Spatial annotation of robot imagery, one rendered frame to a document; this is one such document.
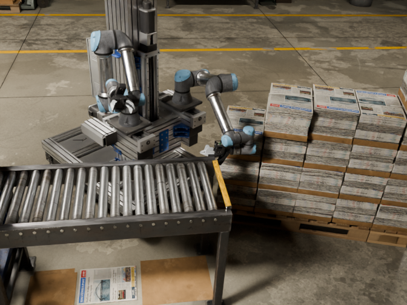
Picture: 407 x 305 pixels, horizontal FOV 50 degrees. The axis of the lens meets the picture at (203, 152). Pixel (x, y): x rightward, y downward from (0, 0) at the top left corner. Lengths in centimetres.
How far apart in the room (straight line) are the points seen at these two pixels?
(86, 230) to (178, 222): 46
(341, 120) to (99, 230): 164
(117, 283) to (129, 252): 28
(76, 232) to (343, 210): 193
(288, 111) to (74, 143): 201
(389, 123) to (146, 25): 167
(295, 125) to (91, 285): 169
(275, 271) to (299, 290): 21
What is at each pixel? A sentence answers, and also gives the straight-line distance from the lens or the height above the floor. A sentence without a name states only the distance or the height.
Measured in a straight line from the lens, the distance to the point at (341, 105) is 299.
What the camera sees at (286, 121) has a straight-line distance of 289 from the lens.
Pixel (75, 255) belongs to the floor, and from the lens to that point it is 328.
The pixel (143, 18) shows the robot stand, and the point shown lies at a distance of 298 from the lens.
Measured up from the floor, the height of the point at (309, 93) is 106.
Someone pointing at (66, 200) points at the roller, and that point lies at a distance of 247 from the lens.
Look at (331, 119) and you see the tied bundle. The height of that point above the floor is 100.
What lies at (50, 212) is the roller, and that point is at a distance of 241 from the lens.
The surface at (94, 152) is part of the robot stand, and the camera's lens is 388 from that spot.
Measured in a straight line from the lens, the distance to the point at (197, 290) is 301.
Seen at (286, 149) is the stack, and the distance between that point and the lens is 305.
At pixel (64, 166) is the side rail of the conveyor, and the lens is 272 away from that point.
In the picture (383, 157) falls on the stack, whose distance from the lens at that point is 314.
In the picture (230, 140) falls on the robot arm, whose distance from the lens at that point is 273.
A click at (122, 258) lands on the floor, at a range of 321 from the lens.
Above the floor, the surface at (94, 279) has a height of 1.
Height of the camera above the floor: 235
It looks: 34 degrees down
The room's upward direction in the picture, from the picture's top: 3 degrees clockwise
